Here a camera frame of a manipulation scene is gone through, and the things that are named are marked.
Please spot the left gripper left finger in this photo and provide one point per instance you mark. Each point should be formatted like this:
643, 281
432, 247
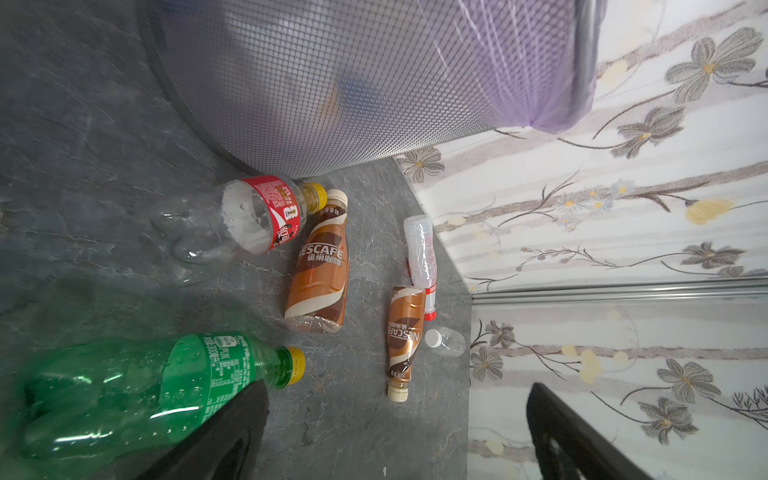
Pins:
226, 446

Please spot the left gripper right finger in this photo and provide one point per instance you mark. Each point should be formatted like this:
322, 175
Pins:
567, 447

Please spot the green soda bottle yellow cap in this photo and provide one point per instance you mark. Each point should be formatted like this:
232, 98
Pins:
111, 397

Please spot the purple lined mesh trash bin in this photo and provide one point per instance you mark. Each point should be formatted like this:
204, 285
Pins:
304, 88

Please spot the clear bottle white cap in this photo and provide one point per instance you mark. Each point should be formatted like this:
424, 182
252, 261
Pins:
445, 342

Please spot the brown Nescafe bottle left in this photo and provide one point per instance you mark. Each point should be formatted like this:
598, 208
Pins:
317, 298

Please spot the brown nescafe bottle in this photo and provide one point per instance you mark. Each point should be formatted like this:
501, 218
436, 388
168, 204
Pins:
317, 298
404, 326

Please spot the brown Nescafe bottle right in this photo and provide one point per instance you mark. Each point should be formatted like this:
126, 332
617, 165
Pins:
404, 326

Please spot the red label cola bottle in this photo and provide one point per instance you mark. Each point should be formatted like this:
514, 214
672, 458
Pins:
200, 235

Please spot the white bottle red cap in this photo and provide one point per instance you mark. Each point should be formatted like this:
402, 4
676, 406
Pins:
421, 261

